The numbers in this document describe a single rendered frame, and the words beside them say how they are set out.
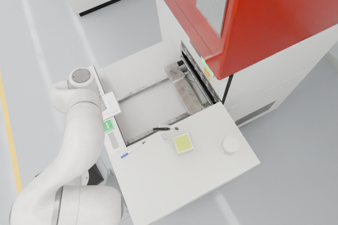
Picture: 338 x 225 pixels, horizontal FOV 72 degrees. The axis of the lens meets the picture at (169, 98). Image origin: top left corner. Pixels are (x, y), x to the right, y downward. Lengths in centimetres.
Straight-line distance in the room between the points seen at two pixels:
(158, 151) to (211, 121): 30
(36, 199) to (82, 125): 16
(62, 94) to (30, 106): 201
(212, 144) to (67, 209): 76
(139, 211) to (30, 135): 173
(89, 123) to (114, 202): 18
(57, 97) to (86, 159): 32
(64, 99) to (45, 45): 239
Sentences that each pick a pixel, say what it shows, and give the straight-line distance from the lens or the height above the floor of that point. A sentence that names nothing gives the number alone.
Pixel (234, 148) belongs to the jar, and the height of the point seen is 106.
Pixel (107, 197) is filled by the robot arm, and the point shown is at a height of 154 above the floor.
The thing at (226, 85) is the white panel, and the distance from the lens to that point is 107.
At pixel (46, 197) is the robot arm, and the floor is 161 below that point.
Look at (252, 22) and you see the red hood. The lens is 77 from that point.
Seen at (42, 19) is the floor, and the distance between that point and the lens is 343.
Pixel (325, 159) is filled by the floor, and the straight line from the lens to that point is 240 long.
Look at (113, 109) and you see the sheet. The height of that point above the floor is 96.
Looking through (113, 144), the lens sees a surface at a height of 96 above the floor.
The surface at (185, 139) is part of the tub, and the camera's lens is 108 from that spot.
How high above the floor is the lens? 208
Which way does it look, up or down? 65 degrees down
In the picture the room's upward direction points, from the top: 11 degrees counter-clockwise
